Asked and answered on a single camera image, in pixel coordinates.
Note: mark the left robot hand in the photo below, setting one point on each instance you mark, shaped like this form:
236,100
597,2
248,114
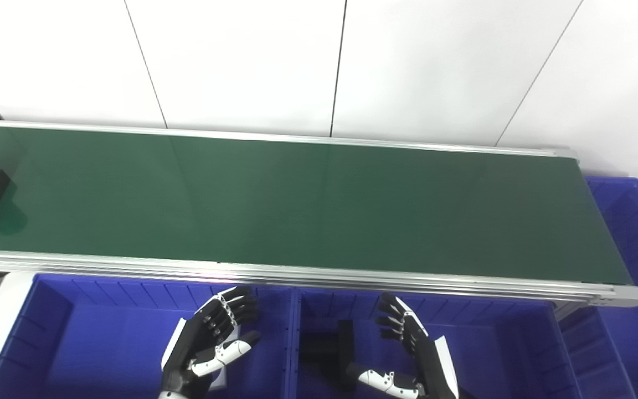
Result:
197,343

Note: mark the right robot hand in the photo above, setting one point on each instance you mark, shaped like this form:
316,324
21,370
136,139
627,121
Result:
430,360

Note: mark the black block part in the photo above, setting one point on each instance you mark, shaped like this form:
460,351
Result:
330,349

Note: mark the green conveyor belt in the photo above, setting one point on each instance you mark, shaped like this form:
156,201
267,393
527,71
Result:
352,280
297,205

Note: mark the white paper label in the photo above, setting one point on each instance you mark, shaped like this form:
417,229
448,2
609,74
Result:
220,379

